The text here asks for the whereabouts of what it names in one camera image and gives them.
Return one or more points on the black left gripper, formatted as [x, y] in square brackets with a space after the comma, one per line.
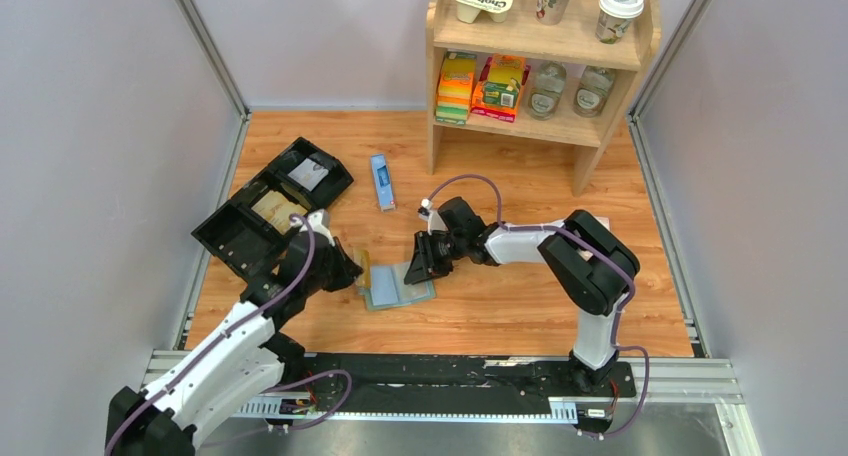
[348, 270]

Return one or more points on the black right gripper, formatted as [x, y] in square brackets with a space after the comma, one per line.
[425, 261]

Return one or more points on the teal card holder wallet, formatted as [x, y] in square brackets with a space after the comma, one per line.
[383, 288]

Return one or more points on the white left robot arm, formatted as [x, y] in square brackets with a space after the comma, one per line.
[244, 357]

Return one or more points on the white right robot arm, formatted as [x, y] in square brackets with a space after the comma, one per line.
[596, 270]

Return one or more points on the silver card in tray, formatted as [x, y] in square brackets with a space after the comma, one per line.
[308, 174]

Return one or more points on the black compartment tray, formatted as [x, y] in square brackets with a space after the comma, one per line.
[252, 228]

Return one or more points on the blue slim box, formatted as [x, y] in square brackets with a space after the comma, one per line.
[382, 182]

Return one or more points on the green sponge pack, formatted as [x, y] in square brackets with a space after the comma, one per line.
[455, 87]

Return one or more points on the orange pink sponge pack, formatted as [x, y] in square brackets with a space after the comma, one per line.
[500, 87]

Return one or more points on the glass jar left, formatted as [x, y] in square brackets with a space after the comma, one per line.
[547, 89]

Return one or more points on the glass jar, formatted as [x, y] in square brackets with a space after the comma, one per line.
[593, 91]
[547, 89]

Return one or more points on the wooden shelf unit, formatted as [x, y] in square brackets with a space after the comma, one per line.
[572, 41]

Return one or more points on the glass jar right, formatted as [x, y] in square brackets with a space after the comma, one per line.
[593, 91]

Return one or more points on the paper coffee cup right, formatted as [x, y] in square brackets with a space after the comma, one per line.
[615, 18]

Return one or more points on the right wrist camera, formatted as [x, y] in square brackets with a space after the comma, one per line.
[428, 212]

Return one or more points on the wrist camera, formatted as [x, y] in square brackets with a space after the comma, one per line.
[319, 222]
[428, 212]

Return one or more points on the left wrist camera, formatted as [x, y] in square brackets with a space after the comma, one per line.
[319, 222]

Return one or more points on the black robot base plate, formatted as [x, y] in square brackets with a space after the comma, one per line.
[448, 385]

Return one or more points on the aluminium frame rail right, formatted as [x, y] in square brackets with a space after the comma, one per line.
[677, 18]

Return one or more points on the aluminium frame rail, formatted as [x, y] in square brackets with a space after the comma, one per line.
[677, 18]
[233, 114]

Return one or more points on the aluminium frame rail left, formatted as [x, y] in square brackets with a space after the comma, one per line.
[233, 114]

